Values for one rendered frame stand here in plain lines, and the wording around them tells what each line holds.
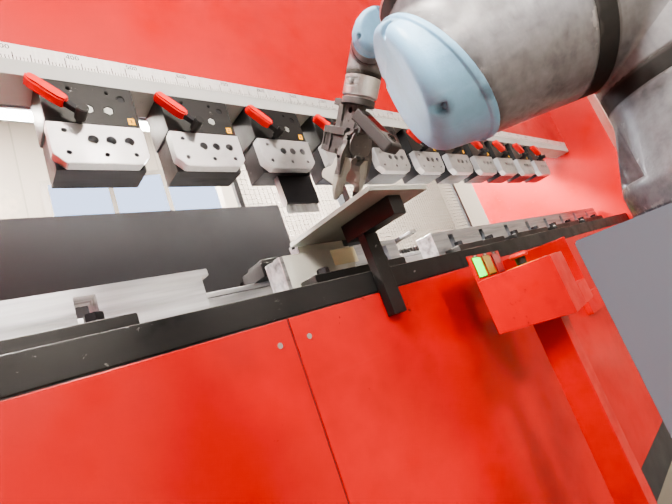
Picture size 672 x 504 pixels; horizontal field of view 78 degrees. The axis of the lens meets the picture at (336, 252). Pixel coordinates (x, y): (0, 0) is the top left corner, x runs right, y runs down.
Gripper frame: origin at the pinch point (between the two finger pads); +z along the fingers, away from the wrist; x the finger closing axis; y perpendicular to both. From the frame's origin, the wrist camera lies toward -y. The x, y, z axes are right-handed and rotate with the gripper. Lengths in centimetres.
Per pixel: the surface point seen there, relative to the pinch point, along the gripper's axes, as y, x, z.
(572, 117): 12, -212, -54
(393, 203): -13.7, 3.1, -1.2
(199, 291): 3.7, 31.5, 19.4
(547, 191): 15, -216, -9
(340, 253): 2.2, -4.2, 14.2
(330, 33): 45, -32, -44
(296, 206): 14.1, 1.0, 5.7
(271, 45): 40, -5, -33
